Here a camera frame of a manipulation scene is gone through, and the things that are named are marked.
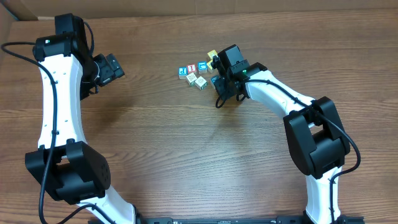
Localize blue X letter block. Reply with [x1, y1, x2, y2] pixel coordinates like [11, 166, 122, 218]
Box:
[210, 75, 220, 88]

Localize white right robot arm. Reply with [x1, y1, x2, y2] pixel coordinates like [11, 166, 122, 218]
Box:
[208, 45, 350, 223]

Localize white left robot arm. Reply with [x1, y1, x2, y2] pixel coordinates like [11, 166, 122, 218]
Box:
[25, 14, 137, 223]

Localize yellow block near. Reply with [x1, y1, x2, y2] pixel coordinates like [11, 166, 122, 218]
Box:
[206, 60, 215, 73]

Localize yellow block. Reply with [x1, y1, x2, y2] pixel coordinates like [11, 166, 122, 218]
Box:
[207, 50, 218, 61]
[206, 60, 215, 73]

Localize yellow block far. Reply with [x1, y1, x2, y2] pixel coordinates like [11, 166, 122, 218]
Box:
[207, 50, 218, 61]

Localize blue J letter block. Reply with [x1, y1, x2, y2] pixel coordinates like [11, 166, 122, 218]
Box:
[197, 61, 208, 74]

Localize wooden O block green side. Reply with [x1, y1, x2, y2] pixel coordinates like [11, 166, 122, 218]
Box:
[195, 76, 208, 90]

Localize red I letter block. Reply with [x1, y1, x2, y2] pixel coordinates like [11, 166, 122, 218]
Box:
[186, 64, 197, 75]

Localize wooden W block green side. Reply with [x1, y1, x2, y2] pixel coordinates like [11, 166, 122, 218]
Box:
[186, 73, 197, 86]

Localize blue P letter block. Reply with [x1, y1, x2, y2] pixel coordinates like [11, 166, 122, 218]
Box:
[178, 67, 188, 79]

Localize brown cardboard wall panel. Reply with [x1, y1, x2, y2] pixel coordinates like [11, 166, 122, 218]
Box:
[1, 0, 397, 21]

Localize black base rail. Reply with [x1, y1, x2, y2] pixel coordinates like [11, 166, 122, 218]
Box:
[88, 216, 364, 224]

